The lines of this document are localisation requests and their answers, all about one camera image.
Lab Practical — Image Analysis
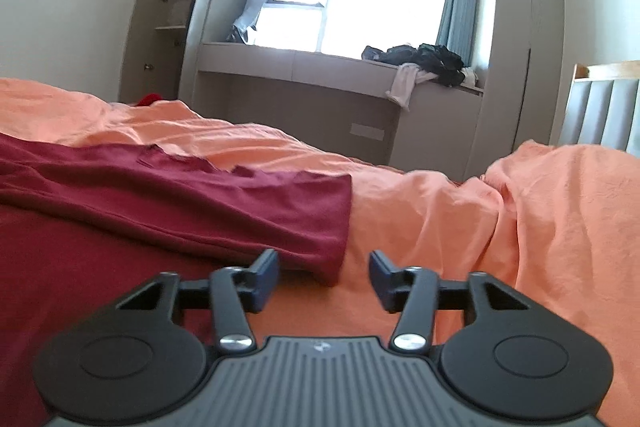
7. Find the pile of dark clothes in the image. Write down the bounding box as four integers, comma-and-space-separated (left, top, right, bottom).
361, 43, 468, 88

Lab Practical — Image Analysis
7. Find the open beige wardrobe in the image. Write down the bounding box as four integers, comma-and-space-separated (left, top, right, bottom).
119, 0, 241, 105

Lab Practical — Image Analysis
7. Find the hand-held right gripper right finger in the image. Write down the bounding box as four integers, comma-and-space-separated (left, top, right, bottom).
368, 251, 533, 354

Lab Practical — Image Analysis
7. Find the orange blanket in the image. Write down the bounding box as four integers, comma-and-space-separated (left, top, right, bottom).
0, 77, 640, 427

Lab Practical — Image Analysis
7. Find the pale pink hanging cloth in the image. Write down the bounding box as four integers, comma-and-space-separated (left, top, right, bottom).
385, 63, 438, 110

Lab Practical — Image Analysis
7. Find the dark red garment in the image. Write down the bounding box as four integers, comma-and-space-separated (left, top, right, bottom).
0, 132, 353, 427

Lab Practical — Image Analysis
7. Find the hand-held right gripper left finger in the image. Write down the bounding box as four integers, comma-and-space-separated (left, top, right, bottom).
116, 249, 280, 355

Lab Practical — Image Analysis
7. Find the grey padded wooden headboard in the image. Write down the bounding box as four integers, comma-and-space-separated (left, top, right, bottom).
557, 62, 640, 152

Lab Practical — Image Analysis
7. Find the tall closed beige wardrobe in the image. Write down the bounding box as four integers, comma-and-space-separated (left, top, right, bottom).
462, 0, 566, 185

